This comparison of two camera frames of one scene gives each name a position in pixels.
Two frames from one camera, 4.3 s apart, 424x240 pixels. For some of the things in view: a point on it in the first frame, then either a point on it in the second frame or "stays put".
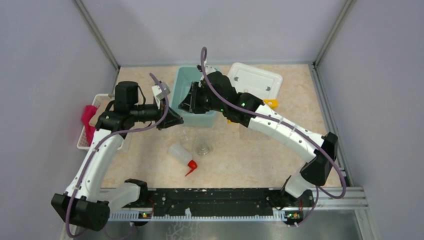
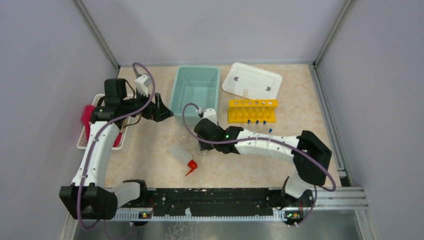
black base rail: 223,201 stays put
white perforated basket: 102,101 stays put
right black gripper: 190,102 → 205,146
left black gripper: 172,118 → 157,111
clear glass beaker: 203,148 stays put
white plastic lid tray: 266,85 stays put
